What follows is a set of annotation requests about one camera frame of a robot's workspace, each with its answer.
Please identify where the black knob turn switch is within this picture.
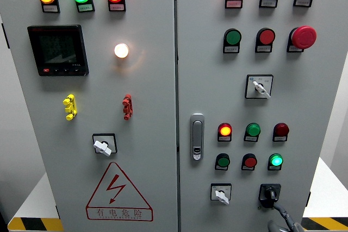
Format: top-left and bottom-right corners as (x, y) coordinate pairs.
(258, 183), (282, 210)

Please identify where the black yellow striped tape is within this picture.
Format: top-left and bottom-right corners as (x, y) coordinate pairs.
(301, 217), (348, 232)
(7, 217), (64, 232)

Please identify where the small green lamp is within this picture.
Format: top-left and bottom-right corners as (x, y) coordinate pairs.
(268, 153), (284, 167)
(245, 122), (262, 137)

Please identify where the small red push button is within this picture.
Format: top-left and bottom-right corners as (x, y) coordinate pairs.
(241, 153), (258, 168)

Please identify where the small green push button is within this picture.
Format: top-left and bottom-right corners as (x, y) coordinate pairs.
(215, 153), (231, 168)

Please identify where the small red lamp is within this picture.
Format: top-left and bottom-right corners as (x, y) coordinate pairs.
(274, 122), (290, 137)
(217, 122), (233, 137)

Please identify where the silver door lock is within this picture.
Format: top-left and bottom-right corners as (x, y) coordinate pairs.
(189, 113), (205, 161)

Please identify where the pale grey door with lock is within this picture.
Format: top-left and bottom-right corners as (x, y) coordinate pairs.
(175, 0), (348, 232)

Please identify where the red warning triangle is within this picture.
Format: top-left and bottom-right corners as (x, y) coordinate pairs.
(85, 161), (154, 222)

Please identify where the large red stop button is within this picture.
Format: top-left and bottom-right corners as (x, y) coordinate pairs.
(289, 26), (318, 50)

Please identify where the pale grey cabinet door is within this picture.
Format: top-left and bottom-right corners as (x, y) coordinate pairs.
(0, 0), (178, 232)

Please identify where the white lamp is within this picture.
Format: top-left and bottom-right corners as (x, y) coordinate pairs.
(114, 43), (129, 59)

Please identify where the black display meter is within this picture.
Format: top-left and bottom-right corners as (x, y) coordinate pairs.
(27, 24), (90, 77)

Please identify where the white handle turn switch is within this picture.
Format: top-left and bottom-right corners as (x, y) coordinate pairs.
(92, 133), (118, 158)
(210, 183), (232, 206)
(244, 74), (274, 99)

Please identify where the small red handle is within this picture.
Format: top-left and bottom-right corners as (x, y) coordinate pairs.
(122, 93), (133, 121)

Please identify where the small yellow handle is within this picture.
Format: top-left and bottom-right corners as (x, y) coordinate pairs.
(63, 93), (78, 121)

